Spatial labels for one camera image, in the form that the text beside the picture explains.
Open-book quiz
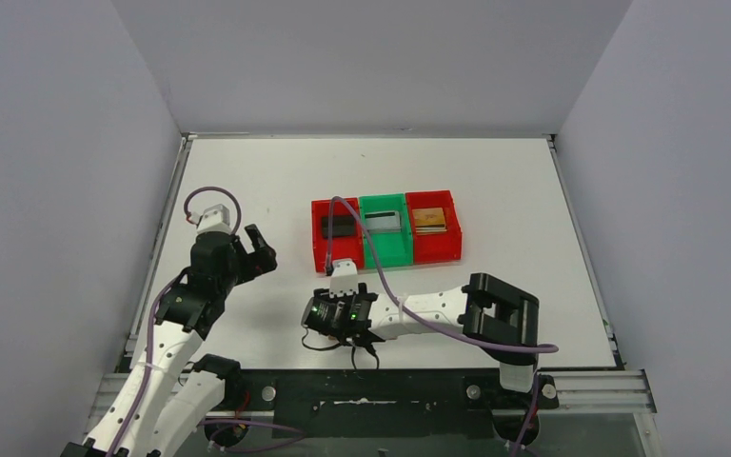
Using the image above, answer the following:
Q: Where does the red bin with black card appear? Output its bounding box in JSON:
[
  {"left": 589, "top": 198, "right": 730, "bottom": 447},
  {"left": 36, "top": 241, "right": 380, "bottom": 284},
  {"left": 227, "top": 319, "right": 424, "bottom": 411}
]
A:
[{"left": 310, "top": 200, "right": 365, "bottom": 273}]

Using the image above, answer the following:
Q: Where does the green plastic bin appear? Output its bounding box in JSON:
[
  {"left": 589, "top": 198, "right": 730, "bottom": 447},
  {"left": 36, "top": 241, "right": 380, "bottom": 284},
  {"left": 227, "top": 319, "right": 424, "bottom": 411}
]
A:
[{"left": 359, "top": 193, "right": 413, "bottom": 268}]

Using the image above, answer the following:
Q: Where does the red bin with gold cards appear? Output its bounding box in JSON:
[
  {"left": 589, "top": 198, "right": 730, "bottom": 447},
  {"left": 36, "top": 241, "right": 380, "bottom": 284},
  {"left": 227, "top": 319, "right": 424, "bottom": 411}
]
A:
[{"left": 405, "top": 190, "right": 463, "bottom": 265}]

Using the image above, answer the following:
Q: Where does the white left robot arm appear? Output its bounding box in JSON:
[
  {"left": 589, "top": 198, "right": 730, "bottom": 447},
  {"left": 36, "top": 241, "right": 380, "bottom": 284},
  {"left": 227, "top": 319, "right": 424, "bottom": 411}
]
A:
[{"left": 62, "top": 224, "right": 277, "bottom": 456}]

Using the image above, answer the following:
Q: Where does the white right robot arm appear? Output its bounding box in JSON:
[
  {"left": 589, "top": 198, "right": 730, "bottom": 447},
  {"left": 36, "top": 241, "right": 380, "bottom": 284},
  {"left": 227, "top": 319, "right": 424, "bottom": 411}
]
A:
[{"left": 302, "top": 273, "right": 545, "bottom": 393}]

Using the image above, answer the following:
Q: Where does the black card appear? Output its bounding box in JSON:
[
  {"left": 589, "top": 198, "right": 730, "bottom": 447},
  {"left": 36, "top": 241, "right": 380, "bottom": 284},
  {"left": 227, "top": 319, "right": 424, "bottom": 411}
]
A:
[{"left": 320, "top": 215, "right": 358, "bottom": 239}]

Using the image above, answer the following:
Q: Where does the silver card stack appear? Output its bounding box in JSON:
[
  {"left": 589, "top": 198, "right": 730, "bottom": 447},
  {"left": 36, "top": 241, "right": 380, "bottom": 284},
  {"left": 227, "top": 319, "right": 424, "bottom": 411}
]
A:
[{"left": 363, "top": 210, "right": 403, "bottom": 233}]

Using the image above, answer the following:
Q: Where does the gold card stack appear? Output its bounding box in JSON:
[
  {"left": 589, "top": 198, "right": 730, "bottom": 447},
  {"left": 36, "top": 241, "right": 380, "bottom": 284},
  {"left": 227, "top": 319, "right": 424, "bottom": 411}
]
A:
[{"left": 411, "top": 207, "right": 447, "bottom": 235}]

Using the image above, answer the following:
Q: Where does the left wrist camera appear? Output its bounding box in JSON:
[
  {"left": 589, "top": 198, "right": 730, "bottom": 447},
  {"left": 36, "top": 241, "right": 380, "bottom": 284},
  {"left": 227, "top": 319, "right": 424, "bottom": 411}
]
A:
[{"left": 196, "top": 204, "right": 233, "bottom": 236}]

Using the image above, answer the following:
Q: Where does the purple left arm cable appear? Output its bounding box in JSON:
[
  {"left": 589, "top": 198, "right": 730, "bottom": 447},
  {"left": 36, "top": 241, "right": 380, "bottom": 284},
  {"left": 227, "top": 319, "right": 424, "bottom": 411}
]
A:
[{"left": 100, "top": 186, "right": 308, "bottom": 457}]

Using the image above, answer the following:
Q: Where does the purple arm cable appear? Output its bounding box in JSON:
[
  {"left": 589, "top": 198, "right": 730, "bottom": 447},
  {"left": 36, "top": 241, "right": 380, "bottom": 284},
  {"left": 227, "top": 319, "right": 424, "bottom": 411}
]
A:
[
  {"left": 100, "top": 186, "right": 308, "bottom": 457},
  {"left": 326, "top": 195, "right": 560, "bottom": 457}
]

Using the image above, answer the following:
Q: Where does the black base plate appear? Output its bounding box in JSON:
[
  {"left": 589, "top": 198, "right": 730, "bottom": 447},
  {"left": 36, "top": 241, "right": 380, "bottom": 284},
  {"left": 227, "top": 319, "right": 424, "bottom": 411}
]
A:
[{"left": 209, "top": 368, "right": 560, "bottom": 440}]

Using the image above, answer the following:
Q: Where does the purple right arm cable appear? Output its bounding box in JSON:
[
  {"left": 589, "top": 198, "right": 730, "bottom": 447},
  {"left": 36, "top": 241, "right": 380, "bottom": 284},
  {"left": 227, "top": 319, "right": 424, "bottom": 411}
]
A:
[{"left": 326, "top": 195, "right": 560, "bottom": 457}]

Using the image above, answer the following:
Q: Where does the aluminium frame rail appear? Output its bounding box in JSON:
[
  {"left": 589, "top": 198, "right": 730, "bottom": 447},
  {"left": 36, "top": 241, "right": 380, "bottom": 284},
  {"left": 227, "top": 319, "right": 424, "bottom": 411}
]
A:
[{"left": 88, "top": 370, "right": 657, "bottom": 418}]

